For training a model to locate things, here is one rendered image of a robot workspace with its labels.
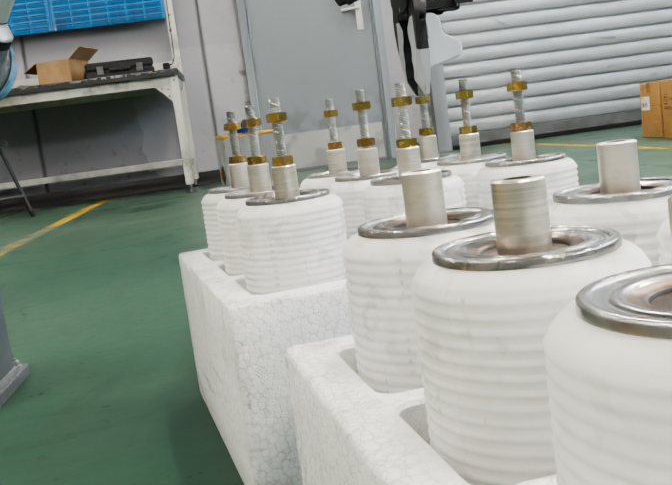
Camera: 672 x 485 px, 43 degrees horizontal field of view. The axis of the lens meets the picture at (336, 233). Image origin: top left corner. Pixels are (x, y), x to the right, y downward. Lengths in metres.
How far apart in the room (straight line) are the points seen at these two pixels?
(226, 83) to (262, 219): 5.36
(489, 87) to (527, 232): 5.94
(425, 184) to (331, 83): 5.65
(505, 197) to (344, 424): 0.13
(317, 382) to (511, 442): 0.15
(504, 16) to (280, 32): 1.60
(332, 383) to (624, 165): 0.20
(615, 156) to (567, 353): 0.28
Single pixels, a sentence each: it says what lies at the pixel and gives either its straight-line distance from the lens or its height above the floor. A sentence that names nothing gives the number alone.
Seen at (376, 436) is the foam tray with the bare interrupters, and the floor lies 0.18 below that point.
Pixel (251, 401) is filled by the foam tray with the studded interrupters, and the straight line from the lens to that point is 0.70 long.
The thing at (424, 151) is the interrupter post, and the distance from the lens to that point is 1.04.
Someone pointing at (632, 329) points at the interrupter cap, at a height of 0.25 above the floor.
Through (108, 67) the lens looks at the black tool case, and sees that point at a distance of 5.53.
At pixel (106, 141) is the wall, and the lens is 6.12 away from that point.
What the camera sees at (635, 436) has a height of 0.23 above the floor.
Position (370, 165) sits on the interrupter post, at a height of 0.26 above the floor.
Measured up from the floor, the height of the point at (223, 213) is 0.24.
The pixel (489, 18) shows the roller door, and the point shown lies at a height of 0.89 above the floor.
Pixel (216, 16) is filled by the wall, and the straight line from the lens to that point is 6.11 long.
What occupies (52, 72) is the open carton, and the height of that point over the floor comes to 0.85.
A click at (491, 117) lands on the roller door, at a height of 0.20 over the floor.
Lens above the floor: 0.31
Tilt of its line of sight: 7 degrees down
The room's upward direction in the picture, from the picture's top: 8 degrees counter-clockwise
